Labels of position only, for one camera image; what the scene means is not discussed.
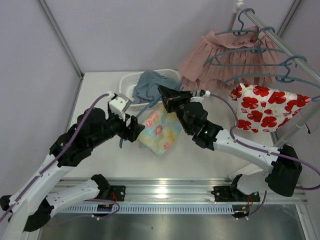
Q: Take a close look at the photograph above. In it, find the metal clothes rail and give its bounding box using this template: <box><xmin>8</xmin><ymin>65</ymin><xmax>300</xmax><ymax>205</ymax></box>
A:
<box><xmin>234</xmin><ymin>0</ymin><xmax>320</xmax><ymax>85</ymax></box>

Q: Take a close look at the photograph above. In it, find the pink ruffled skirt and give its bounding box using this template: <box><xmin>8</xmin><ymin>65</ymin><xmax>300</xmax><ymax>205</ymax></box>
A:
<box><xmin>178</xmin><ymin>26</ymin><xmax>281</xmax><ymax>91</ymax></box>

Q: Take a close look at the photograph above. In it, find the white plastic basket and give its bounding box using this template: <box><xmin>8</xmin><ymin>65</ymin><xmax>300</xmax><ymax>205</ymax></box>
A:
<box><xmin>118</xmin><ymin>69</ymin><xmax>181</xmax><ymax>112</ymax></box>

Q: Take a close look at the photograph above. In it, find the pastel floral skirt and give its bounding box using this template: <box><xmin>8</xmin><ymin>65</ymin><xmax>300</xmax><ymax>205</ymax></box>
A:
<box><xmin>137</xmin><ymin>104</ymin><xmax>182</xmax><ymax>157</ymax></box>

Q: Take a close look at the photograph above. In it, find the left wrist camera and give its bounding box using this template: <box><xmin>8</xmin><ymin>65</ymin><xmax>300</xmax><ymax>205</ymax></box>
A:
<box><xmin>108</xmin><ymin>93</ymin><xmax>132</xmax><ymax>122</ymax></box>

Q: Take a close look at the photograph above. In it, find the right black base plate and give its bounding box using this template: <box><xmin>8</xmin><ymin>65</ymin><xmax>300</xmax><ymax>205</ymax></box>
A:
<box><xmin>210</xmin><ymin>185</ymin><xmax>261</xmax><ymax>203</ymax></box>

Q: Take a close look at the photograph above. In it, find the blue grey cloth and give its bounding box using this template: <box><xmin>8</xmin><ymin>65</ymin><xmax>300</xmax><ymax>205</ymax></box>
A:
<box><xmin>132</xmin><ymin>70</ymin><xmax>180</xmax><ymax>104</ymax></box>

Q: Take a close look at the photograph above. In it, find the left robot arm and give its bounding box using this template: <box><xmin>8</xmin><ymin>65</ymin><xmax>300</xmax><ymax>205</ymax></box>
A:
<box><xmin>0</xmin><ymin>108</ymin><xmax>145</xmax><ymax>232</ymax></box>

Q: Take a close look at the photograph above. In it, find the aluminium mounting rail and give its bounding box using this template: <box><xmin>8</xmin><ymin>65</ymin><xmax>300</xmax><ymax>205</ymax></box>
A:
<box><xmin>52</xmin><ymin>178</ymin><xmax>308</xmax><ymax>205</ymax></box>

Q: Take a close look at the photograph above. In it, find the purple cable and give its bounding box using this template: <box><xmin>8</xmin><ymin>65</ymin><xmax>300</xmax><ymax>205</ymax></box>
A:
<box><xmin>0</xmin><ymin>93</ymin><xmax>121</xmax><ymax>223</ymax></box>
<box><xmin>208</xmin><ymin>92</ymin><xmax>320</xmax><ymax>221</ymax></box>

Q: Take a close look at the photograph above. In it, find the teal empty hanger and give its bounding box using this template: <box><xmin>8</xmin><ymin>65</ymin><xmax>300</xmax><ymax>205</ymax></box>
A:
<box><xmin>203</xmin><ymin>26</ymin><xmax>284</xmax><ymax>68</ymax></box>

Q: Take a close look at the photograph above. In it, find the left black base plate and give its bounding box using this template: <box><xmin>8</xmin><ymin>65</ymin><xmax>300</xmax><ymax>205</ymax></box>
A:
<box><xmin>99</xmin><ymin>185</ymin><xmax>126</xmax><ymax>202</ymax></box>

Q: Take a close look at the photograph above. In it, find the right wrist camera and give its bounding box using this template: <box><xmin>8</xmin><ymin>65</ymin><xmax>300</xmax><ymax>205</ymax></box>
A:
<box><xmin>190</xmin><ymin>89</ymin><xmax>211</xmax><ymax>103</ymax></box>

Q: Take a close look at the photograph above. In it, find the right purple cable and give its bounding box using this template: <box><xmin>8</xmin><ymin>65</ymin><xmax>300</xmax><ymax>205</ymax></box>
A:
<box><xmin>208</xmin><ymin>92</ymin><xmax>320</xmax><ymax>221</ymax></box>

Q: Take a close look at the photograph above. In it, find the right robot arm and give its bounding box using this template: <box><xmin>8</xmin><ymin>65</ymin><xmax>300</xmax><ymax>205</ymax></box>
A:
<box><xmin>158</xmin><ymin>85</ymin><xmax>303</xmax><ymax>197</ymax></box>

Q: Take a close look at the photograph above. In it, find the white slotted cable duct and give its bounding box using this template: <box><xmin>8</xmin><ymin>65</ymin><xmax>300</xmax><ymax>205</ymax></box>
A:
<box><xmin>61</xmin><ymin>203</ymin><xmax>234</xmax><ymax>215</ymax></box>

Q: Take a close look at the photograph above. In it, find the teal hanger with pink skirt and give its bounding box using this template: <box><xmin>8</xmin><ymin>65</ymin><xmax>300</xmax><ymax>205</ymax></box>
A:
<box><xmin>215</xmin><ymin>7</ymin><xmax>258</xmax><ymax>37</ymax></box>

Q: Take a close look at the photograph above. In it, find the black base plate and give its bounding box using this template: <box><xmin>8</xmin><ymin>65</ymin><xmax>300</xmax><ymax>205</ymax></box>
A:
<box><xmin>99</xmin><ymin>185</ymin><xmax>126</xmax><ymax>202</ymax></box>
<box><xmin>210</xmin><ymin>185</ymin><xmax>261</xmax><ymax>203</ymax></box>

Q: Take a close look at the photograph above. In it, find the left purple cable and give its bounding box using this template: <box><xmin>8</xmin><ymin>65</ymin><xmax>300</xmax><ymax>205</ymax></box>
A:
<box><xmin>0</xmin><ymin>93</ymin><xmax>121</xmax><ymax>223</ymax></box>

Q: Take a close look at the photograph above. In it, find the red poppy skirt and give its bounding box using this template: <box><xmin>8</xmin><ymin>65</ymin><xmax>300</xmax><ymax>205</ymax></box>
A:
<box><xmin>230</xmin><ymin>83</ymin><xmax>312</xmax><ymax>133</ymax></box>

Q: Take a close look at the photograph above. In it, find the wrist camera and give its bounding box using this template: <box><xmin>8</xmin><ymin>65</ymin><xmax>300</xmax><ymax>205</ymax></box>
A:
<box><xmin>108</xmin><ymin>93</ymin><xmax>132</xmax><ymax>122</ymax></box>
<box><xmin>190</xmin><ymin>89</ymin><xmax>211</xmax><ymax>103</ymax></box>

